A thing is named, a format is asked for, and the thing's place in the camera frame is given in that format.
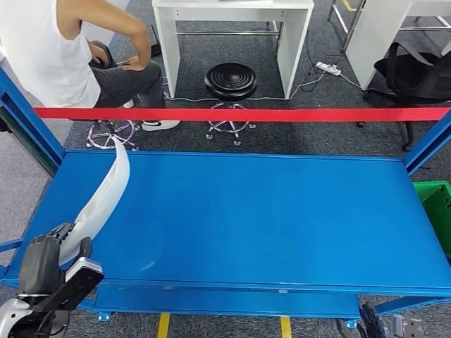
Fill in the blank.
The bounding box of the white power strip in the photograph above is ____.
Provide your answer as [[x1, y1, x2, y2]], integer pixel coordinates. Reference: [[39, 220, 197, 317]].
[[315, 61, 342, 77]]

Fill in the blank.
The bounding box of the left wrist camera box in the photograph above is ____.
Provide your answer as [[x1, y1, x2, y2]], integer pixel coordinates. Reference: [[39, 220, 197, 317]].
[[31, 256, 106, 313]]

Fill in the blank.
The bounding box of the person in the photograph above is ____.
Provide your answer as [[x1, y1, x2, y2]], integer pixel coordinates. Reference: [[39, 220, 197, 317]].
[[0, 0, 181, 133]]

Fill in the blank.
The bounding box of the black floor cable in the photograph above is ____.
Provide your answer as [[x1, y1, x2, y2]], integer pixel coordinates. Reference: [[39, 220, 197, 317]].
[[303, 27, 338, 93]]

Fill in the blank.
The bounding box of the green plastic crate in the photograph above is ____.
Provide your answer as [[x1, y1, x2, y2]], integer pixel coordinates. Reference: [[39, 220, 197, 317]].
[[412, 180, 451, 262]]

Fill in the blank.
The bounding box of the blue metal shelf rack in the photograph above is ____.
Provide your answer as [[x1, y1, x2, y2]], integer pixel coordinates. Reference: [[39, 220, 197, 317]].
[[0, 67, 451, 327]]

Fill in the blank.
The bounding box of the stool with chrome base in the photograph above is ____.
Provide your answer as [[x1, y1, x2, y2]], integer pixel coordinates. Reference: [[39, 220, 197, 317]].
[[86, 118, 141, 153]]

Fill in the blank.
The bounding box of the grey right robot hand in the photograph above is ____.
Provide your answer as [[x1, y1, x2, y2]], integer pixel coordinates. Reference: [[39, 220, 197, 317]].
[[357, 301, 388, 338]]

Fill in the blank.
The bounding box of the black round stool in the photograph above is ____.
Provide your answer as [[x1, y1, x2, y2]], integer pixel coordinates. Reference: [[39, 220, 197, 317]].
[[204, 61, 258, 147]]

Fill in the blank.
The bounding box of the white curved plastic part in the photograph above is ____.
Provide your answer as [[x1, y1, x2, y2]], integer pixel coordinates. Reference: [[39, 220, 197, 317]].
[[58, 136, 131, 268]]

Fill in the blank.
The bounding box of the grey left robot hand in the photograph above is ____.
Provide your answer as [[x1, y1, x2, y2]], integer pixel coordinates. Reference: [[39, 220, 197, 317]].
[[17, 222, 94, 297]]

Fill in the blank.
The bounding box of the red barrier strap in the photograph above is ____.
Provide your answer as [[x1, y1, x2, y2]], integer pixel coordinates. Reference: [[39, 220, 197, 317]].
[[34, 106, 450, 124]]

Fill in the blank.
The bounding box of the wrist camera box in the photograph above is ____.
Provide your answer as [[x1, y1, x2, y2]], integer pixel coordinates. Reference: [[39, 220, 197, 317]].
[[390, 313, 428, 338], [31, 256, 106, 313]]

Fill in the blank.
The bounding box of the white desk with metal frame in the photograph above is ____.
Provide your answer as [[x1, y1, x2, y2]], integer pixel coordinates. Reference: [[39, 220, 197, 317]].
[[326, 0, 451, 92]]

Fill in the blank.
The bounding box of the black office chair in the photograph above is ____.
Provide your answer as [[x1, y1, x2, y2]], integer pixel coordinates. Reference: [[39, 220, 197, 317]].
[[357, 41, 451, 153]]

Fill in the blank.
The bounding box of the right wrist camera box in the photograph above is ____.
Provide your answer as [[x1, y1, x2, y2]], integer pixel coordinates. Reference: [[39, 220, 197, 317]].
[[390, 313, 428, 338]]

